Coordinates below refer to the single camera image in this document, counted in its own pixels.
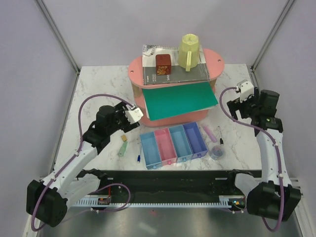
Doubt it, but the green folder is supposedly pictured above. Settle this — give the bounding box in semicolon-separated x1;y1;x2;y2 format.
143;82;218;120

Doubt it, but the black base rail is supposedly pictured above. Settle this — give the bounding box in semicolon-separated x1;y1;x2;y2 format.
97;170;243;203

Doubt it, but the purple drawer bin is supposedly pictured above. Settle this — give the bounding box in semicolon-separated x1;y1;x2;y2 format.
183;122;208;159

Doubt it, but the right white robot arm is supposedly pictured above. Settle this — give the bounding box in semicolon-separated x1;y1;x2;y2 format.
226;87;301;222

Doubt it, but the red-brown cube box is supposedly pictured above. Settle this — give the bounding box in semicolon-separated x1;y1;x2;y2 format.
156;54;172;76

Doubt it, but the yellow eraser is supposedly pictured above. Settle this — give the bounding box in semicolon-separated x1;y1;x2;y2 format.
121;135;127;142

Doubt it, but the blue cap pen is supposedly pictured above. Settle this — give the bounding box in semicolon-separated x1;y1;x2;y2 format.
137;144;142;163

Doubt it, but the green highlighter lower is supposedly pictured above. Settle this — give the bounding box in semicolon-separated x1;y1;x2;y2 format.
118;141;128;157

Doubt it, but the sky blue drawer bin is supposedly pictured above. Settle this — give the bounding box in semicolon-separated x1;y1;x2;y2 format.
169;125;193;163

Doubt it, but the pink highlighter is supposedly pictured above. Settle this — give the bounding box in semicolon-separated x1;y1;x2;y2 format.
202;126;217;143

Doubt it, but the pink drawer bin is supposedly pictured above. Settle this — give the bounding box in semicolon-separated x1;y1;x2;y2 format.
154;128;177;166

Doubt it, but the light blue drawer bin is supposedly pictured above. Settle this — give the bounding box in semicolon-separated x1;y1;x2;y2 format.
140;132;162;170

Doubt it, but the black cap pen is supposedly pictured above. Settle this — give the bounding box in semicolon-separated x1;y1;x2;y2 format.
217;126;224;146

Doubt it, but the grey setup manual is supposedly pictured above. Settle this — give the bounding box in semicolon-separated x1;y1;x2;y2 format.
143;49;210;85

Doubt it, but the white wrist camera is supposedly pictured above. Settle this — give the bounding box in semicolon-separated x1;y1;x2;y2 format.
236;80;254;103
125;106;144;124

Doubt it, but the spiral notebook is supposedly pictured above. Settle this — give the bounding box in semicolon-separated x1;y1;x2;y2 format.
142;44;178;67

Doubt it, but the pink two-tier shelf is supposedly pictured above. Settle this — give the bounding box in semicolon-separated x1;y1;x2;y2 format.
128;48;224;127

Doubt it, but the clear cup of pins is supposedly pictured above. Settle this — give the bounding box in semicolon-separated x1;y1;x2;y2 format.
210;145;225;160

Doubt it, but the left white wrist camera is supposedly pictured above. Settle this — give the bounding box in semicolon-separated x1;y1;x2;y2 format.
125;106;144;124

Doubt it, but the yellow plastic pitcher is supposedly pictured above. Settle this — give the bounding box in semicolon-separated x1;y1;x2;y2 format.
177;34;200;72

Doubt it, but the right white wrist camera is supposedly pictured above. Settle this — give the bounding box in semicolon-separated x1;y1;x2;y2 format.
236;80;254;103

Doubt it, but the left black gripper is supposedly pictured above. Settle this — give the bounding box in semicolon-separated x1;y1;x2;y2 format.
107;101;140;135

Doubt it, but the light blue cable duct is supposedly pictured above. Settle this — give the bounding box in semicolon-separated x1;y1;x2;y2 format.
74;195;245;208

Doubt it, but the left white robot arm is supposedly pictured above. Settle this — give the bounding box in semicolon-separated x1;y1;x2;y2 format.
26;102;143;231

